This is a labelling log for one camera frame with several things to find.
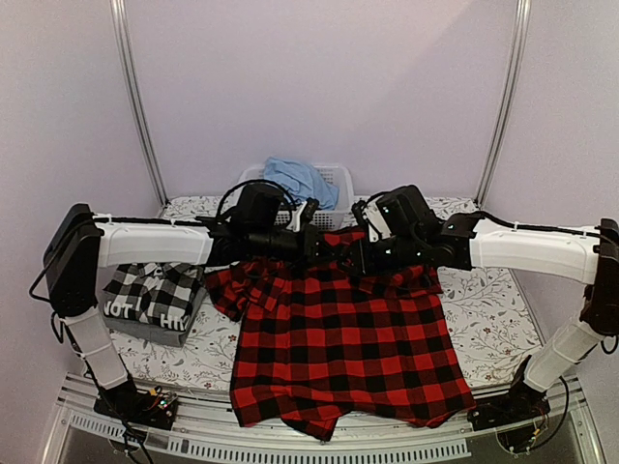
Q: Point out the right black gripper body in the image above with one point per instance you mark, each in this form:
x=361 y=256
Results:
x=404 y=252

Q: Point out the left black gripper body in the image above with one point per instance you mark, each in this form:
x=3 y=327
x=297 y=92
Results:
x=266 y=245

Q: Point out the red black plaid shirt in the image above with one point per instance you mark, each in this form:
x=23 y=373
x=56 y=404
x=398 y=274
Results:
x=317 y=344

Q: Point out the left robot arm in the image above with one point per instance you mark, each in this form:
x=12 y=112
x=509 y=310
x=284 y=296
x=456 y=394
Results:
x=86 y=242

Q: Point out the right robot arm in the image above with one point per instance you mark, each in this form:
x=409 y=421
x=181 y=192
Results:
x=587 y=254

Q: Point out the blue shirt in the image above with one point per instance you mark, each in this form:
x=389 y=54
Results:
x=302 y=181

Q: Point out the white plastic basket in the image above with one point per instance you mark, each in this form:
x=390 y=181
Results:
x=326 y=220

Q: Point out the folded black white plaid shirt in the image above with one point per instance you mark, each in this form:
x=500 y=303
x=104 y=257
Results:
x=161 y=294

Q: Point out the floral tablecloth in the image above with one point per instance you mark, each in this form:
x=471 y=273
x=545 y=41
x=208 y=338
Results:
x=488 y=320

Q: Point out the folded grey shirt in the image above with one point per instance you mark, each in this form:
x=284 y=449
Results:
x=164 y=331

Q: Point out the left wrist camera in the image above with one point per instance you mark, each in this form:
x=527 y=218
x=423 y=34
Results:
x=263 y=207

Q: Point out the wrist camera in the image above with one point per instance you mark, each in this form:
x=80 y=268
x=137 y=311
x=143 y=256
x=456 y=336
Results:
x=263 y=207
x=402 y=212

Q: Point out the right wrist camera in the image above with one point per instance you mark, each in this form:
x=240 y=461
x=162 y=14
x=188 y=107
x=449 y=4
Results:
x=402 y=212

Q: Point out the aluminium front rail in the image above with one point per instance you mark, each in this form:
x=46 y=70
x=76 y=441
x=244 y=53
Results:
x=206 y=431

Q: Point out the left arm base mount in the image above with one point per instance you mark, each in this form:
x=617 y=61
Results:
x=153 y=407

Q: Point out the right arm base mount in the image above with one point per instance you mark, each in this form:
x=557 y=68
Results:
x=522 y=408

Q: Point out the right aluminium post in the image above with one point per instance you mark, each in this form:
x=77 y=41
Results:
x=517 y=50

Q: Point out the aluminium post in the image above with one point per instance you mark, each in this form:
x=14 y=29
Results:
x=517 y=50
x=123 y=40

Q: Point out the left aluminium post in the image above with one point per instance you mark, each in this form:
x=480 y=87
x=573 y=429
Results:
x=123 y=40

